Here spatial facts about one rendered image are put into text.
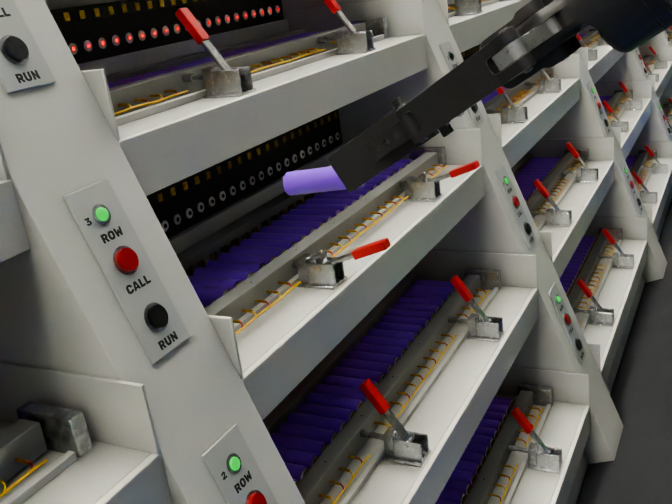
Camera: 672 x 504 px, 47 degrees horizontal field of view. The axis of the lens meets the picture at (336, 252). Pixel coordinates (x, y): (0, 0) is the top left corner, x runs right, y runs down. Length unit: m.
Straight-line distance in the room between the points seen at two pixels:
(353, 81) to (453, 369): 0.35
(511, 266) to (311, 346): 0.52
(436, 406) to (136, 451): 0.42
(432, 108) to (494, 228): 0.65
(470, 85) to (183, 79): 0.35
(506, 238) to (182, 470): 0.70
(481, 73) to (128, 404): 0.29
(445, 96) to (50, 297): 0.28
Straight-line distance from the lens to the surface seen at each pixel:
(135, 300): 0.53
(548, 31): 0.46
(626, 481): 1.20
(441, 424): 0.83
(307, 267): 0.72
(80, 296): 0.50
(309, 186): 0.58
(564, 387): 1.19
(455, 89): 0.47
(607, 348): 1.36
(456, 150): 1.10
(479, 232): 1.12
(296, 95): 0.77
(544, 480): 1.05
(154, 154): 0.59
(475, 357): 0.95
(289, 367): 0.64
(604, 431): 1.24
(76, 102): 0.56
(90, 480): 0.52
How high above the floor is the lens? 0.62
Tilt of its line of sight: 9 degrees down
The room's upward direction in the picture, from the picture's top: 26 degrees counter-clockwise
